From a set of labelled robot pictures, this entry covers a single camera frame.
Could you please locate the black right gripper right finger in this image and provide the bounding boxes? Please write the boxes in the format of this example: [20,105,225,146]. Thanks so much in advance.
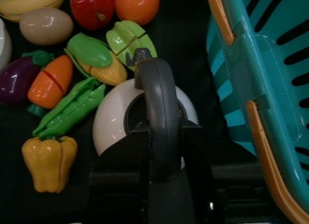
[179,118,258,224]

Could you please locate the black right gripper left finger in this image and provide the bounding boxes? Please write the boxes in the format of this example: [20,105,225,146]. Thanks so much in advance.
[87,125,152,224]

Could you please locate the white toy kettle grey handle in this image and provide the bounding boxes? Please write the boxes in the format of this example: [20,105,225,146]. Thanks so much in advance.
[92,57,200,182]

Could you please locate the yellow toy bell pepper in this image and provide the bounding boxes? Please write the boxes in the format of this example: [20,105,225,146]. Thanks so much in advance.
[20,135,79,194]

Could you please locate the green toy pea pod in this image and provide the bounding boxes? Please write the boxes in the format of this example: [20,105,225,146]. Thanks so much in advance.
[31,77,107,140]

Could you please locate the teal plastic shopping basket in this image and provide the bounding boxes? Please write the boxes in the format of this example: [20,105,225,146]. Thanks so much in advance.
[203,0,309,224]

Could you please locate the orange toy carrot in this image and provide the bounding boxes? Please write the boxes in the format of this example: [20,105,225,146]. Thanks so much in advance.
[25,54,75,118]

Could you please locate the yellow toy corn green husk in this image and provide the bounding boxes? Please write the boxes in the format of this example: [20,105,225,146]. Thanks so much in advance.
[64,33,130,87]

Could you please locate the purple toy eggplant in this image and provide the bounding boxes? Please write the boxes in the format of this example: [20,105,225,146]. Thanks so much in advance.
[0,50,56,107]

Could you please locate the light green toy vegetable slices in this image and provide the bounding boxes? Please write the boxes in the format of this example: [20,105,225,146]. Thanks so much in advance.
[105,20,158,72]

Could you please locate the white toy object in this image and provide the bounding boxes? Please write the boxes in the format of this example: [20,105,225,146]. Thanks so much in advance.
[0,19,13,70]

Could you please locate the beige toy potato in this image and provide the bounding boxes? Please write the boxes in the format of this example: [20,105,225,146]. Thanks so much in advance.
[19,7,75,47]

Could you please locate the red toy tomato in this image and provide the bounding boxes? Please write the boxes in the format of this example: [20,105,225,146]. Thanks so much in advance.
[68,0,116,32]

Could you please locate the orange toy fruit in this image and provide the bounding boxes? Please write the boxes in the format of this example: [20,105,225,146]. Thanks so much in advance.
[112,0,160,27]

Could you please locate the yellow toy banana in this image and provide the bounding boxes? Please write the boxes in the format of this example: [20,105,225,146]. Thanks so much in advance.
[0,0,67,23]

